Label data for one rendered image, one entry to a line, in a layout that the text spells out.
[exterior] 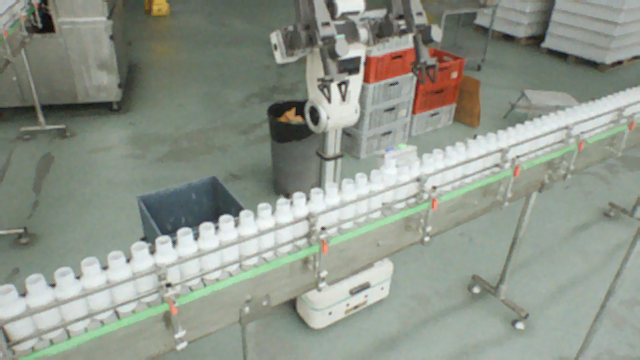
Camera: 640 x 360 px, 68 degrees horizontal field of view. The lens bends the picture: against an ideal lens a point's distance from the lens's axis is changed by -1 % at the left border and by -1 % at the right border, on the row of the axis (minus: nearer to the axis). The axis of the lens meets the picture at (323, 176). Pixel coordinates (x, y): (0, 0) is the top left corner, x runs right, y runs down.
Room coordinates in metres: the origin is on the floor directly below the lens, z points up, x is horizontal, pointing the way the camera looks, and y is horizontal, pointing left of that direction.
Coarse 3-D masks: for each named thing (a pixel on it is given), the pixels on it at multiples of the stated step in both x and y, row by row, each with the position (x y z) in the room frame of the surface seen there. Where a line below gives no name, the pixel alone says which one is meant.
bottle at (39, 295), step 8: (32, 280) 0.79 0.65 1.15; (40, 280) 0.79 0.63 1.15; (32, 288) 0.76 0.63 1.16; (40, 288) 0.77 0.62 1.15; (48, 288) 0.79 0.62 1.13; (32, 296) 0.76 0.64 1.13; (40, 296) 0.76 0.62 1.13; (48, 296) 0.77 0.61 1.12; (32, 304) 0.75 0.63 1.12; (40, 304) 0.75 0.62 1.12; (48, 304) 0.76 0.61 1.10; (48, 312) 0.76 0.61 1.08; (56, 312) 0.77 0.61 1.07; (40, 320) 0.75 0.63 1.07; (48, 320) 0.76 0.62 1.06; (56, 320) 0.77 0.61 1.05; (40, 328) 0.75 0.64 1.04; (48, 328) 0.75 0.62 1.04; (48, 336) 0.75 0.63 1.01
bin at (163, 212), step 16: (208, 176) 1.61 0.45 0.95; (160, 192) 1.49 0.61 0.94; (176, 192) 1.53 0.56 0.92; (192, 192) 1.56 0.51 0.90; (208, 192) 1.60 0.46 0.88; (224, 192) 1.55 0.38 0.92; (144, 208) 1.37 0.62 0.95; (160, 208) 1.49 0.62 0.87; (176, 208) 1.52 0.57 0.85; (192, 208) 1.56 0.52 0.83; (208, 208) 1.60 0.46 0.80; (224, 208) 1.56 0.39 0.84; (240, 208) 1.44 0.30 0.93; (144, 224) 1.41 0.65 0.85; (160, 224) 1.48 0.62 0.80; (176, 224) 1.52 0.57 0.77; (192, 224) 1.56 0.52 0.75; (176, 240) 1.22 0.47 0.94
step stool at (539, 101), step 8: (520, 96) 4.40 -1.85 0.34; (528, 96) 4.22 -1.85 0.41; (536, 96) 4.23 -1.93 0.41; (544, 96) 4.24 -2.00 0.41; (552, 96) 4.26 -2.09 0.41; (560, 96) 4.27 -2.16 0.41; (568, 96) 4.28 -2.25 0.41; (512, 104) 4.52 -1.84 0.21; (520, 104) 4.53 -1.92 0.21; (528, 104) 4.54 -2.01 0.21; (536, 104) 4.55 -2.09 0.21; (544, 104) 4.10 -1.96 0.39; (552, 104) 4.10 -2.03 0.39; (560, 104) 4.10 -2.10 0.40; (568, 104) 4.10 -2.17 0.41; (576, 104) 4.10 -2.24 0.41; (528, 112) 4.12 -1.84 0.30; (536, 112) 4.40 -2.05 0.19; (544, 112) 4.40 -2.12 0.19; (552, 112) 4.40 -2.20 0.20; (528, 120) 4.10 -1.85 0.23
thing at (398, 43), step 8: (352, 16) 3.95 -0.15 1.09; (360, 16) 4.01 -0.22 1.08; (368, 16) 4.07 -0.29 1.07; (376, 16) 4.14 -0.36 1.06; (392, 40) 3.72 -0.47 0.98; (400, 40) 3.78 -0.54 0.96; (408, 40) 3.85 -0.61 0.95; (376, 48) 3.59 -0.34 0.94; (384, 48) 3.66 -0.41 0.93; (392, 48) 3.72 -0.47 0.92; (400, 48) 3.78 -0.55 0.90
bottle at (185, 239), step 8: (184, 232) 1.00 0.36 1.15; (184, 240) 0.96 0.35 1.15; (192, 240) 0.98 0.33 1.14; (176, 248) 0.96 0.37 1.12; (184, 248) 0.96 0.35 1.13; (192, 248) 0.97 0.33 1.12; (184, 256) 0.95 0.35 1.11; (184, 264) 0.95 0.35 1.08; (192, 264) 0.96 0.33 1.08; (184, 272) 0.95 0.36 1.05; (192, 272) 0.96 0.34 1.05; (200, 272) 0.98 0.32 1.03; (192, 280) 0.96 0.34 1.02
